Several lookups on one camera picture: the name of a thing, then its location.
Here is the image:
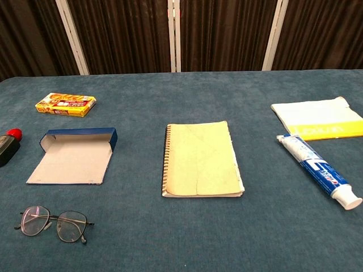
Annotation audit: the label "yellow red snack box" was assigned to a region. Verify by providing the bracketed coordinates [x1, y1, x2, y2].
[35, 92, 97, 118]

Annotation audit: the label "white blue toothpaste tube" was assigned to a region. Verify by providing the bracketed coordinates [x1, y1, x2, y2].
[276, 134, 363, 211]

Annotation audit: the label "black bottle red cap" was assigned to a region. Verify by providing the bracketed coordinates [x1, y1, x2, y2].
[0, 128, 23, 168]

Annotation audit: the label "teal blue table cloth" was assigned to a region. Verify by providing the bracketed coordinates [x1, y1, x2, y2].
[0, 69, 363, 272]

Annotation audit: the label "white metal frame post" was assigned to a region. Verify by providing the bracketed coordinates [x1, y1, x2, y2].
[167, 0, 182, 73]
[55, 0, 90, 76]
[261, 0, 289, 71]

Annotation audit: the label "blue cardboard glasses case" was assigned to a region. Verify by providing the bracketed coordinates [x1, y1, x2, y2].
[26, 127, 118, 186]

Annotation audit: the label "dark brown curtain panel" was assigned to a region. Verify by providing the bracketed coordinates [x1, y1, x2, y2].
[180, 0, 277, 73]
[0, 0, 80, 83]
[272, 0, 363, 71]
[66, 0, 172, 75]

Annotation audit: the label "yellow spiral notebook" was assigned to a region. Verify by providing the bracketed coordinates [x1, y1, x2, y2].
[161, 120, 245, 198]

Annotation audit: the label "white yellow paper booklet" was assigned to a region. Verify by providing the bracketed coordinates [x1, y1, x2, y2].
[270, 96, 363, 142]

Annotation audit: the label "thin-framed eyeglasses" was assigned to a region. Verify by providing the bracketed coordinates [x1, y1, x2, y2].
[14, 206, 95, 245]

